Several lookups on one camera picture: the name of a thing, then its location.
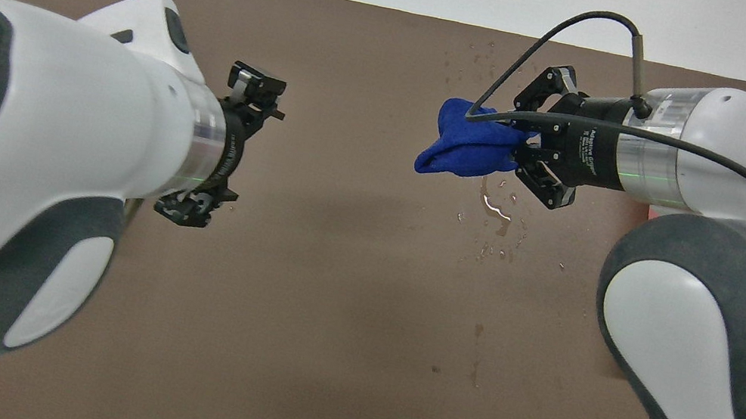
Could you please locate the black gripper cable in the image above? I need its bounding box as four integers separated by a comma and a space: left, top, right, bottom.
416, 0, 746, 419

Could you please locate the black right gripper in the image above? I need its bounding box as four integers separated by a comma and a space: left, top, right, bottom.
496, 57, 635, 221

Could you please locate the water puddle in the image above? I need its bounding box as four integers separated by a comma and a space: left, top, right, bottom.
446, 170, 540, 269

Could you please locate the brown table mat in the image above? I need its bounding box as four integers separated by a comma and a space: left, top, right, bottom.
0, 0, 746, 419

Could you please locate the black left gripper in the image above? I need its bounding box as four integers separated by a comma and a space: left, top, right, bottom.
153, 51, 293, 241

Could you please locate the blue towel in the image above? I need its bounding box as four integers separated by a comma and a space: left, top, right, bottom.
413, 92, 537, 191

